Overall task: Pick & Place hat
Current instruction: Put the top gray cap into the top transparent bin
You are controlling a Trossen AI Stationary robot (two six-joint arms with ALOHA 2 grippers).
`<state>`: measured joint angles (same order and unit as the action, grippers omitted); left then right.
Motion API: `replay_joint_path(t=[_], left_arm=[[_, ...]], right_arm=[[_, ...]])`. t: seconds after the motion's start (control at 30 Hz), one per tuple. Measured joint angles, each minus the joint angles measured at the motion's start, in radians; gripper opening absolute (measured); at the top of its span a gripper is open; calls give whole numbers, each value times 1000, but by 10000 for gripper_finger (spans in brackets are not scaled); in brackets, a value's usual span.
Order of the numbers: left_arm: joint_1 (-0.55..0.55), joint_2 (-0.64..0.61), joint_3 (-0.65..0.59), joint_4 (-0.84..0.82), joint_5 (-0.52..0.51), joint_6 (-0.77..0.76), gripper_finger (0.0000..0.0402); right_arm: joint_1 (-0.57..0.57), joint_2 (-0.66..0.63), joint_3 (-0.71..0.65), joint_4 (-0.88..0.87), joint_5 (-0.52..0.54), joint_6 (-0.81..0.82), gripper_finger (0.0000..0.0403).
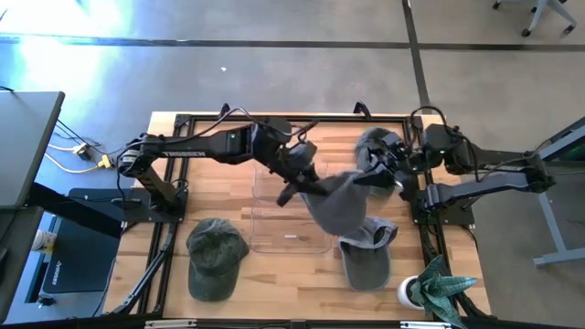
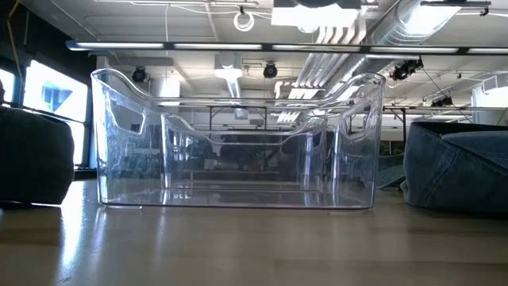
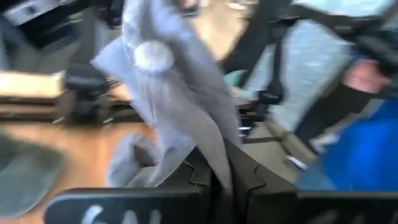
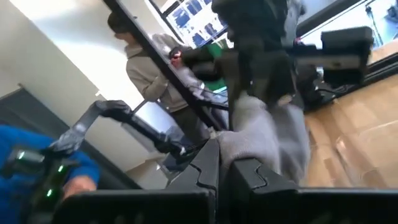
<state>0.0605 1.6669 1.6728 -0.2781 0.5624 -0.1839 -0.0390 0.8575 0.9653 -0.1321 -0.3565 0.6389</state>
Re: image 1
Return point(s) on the grey metal desk frame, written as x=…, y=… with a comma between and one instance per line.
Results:
x=550, y=224

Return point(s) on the dark grey cap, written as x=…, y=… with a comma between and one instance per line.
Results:
x=365, y=141

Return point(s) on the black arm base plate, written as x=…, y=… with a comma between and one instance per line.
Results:
x=91, y=201
x=461, y=217

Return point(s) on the black metal table frame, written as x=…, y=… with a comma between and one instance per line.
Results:
x=338, y=119

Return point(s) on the black diagonal strut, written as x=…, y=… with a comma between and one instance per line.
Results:
x=146, y=279

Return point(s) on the black table clamp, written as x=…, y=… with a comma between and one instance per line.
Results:
x=362, y=109
x=224, y=110

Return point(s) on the office chair base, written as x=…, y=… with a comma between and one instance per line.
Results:
x=541, y=9

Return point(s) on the black mat with logo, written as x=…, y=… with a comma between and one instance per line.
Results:
x=77, y=260

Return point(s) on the black power adapter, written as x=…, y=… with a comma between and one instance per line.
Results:
x=83, y=151

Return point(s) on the blue denim cap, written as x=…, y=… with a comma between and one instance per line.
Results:
x=365, y=265

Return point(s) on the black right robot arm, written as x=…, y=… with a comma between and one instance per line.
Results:
x=498, y=180

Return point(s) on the silver bracket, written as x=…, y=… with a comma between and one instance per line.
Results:
x=169, y=324
x=425, y=325

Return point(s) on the green cap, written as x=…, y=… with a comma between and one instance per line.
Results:
x=215, y=260

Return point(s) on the yellow power plug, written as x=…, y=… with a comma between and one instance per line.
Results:
x=106, y=161

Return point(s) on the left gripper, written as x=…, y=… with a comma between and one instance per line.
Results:
x=301, y=171

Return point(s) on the grey desk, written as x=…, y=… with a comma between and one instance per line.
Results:
x=27, y=146

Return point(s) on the green plant in white pot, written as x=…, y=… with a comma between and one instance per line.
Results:
x=439, y=288

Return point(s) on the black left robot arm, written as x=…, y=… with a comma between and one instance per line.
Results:
x=192, y=148

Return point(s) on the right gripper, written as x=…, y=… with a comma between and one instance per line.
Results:
x=393, y=155

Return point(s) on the clear plastic bin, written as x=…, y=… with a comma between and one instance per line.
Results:
x=262, y=189
x=283, y=228

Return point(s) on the black desk beam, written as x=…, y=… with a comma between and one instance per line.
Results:
x=73, y=208

